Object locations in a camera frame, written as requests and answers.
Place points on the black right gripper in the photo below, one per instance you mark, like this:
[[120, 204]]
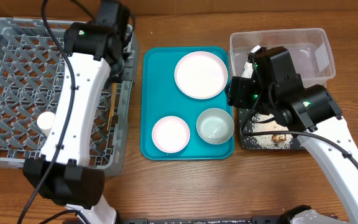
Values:
[[255, 57]]

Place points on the white paper napkin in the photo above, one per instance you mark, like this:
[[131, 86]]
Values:
[[249, 66]]

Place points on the grey green bowl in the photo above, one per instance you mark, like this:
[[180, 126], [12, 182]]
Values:
[[215, 126]]

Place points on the brown food scrap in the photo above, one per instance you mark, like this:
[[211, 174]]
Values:
[[278, 138]]

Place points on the wooden chopstick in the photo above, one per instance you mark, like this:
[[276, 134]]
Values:
[[112, 105]]

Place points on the white paper cup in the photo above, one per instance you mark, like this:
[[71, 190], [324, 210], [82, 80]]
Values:
[[45, 122]]

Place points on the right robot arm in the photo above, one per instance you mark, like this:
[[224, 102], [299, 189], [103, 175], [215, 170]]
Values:
[[309, 114]]

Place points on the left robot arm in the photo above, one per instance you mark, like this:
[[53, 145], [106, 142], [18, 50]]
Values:
[[94, 54]]

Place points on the black rectangular tray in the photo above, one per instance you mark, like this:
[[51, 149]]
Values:
[[261, 123]]

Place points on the large white round plate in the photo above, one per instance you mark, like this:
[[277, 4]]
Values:
[[201, 75]]

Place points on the clear plastic bin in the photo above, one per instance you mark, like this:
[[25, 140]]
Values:
[[309, 49]]

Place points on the teal plastic serving tray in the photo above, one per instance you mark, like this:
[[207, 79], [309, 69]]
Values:
[[161, 97]]

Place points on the small white pink saucer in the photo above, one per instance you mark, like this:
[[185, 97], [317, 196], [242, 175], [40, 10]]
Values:
[[170, 134]]

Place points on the grey plastic dish rack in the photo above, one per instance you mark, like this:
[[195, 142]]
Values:
[[31, 78]]

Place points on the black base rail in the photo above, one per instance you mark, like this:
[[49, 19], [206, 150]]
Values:
[[299, 214]]

